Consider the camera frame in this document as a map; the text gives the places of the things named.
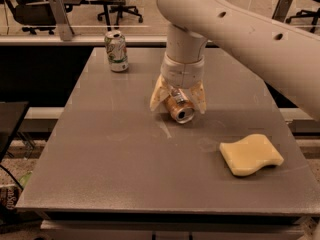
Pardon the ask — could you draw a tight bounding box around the left metal glass bracket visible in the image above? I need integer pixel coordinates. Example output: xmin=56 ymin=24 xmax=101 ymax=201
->
xmin=48 ymin=0 xmax=74 ymax=41

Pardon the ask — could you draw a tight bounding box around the black office chair left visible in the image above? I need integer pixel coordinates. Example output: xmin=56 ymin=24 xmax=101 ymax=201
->
xmin=0 ymin=0 xmax=74 ymax=36

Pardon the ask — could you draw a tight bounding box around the metal glass bracket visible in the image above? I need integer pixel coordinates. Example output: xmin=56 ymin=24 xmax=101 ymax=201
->
xmin=48 ymin=0 xmax=74 ymax=41
xmin=272 ymin=0 xmax=293 ymax=22

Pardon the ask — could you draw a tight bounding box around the right metal glass bracket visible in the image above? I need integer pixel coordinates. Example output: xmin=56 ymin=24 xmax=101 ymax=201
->
xmin=272 ymin=0 xmax=293 ymax=22

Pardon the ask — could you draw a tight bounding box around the dark snack bag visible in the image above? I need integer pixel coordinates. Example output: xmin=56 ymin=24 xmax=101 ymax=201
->
xmin=0 ymin=184 xmax=20 ymax=219

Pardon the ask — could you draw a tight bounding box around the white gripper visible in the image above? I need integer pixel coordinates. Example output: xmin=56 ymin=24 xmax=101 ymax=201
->
xmin=150 ymin=54 xmax=207 ymax=114

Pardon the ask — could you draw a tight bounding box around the orange soda can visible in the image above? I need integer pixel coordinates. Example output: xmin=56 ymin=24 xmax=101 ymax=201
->
xmin=163 ymin=89 xmax=195 ymax=124

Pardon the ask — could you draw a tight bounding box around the black office chair centre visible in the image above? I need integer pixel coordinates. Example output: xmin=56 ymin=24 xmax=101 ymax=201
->
xmin=96 ymin=0 xmax=144 ymax=26

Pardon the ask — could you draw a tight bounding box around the black office chair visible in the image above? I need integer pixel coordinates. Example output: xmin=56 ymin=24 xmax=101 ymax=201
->
xmin=0 ymin=0 xmax=74 ymax=36
xmin=96 ymin=0 xmax=144 ymax=26
xmin=285 ymin=0 xmax=320 ymax=33

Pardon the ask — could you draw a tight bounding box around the white green soda can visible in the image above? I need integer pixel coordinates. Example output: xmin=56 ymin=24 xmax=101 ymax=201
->
xmin=105 ymin=30 xmax=129 ymax=72

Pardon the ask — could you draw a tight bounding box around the glass barrier panel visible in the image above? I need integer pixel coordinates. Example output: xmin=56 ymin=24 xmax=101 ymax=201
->
xmin=0 ymin=0 xmax=319 ymax=36

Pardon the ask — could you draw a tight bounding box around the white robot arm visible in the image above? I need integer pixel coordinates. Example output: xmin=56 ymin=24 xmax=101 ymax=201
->
xmin=150 ymin=0 xmax=320 ymax=120

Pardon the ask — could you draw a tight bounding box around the yellow wavy sponge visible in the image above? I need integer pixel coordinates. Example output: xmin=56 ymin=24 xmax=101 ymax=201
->
xmin=219 ymin=134 xmax=284 ymax=177

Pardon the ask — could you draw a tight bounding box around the black office chair right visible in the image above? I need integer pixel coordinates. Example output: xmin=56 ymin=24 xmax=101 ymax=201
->
xmin=285 ymin=0 xmax=320 ymax=33

